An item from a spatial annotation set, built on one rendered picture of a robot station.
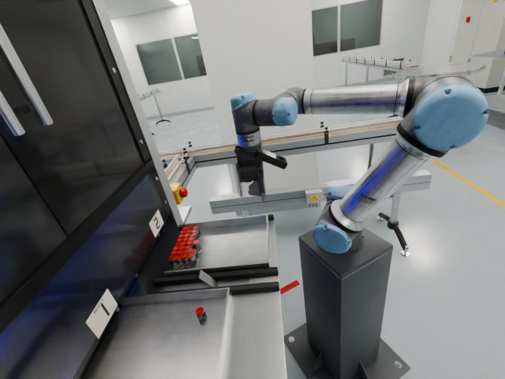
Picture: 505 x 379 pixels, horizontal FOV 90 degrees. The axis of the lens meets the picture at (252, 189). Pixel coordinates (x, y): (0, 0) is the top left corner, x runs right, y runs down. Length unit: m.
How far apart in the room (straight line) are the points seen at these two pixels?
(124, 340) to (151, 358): 0.11
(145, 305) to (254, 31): 1.91
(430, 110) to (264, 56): 1.72
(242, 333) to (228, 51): 1.94
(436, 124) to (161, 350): 0.79
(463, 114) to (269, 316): 0.61
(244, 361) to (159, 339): 0.23
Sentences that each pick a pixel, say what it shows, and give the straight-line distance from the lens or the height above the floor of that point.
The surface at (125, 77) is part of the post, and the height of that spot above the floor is 1.48.
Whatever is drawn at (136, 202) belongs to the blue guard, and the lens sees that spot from 0.85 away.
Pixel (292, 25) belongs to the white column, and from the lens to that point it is 2.22.
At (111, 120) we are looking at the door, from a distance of 0.84.
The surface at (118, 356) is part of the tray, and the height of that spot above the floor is 0.88.
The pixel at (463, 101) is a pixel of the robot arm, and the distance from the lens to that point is 0.62.
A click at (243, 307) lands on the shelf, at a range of 0.76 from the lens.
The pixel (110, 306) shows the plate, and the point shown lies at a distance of 0.75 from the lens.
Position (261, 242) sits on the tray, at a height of 0.88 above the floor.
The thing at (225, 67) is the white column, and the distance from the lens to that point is 2.22.
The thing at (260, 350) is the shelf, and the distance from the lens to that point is 0.69.
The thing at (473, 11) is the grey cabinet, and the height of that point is 1.47.
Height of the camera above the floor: 1.48
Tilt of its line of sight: 28 degrees down
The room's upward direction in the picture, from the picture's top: 10 degrees counter-clockwise
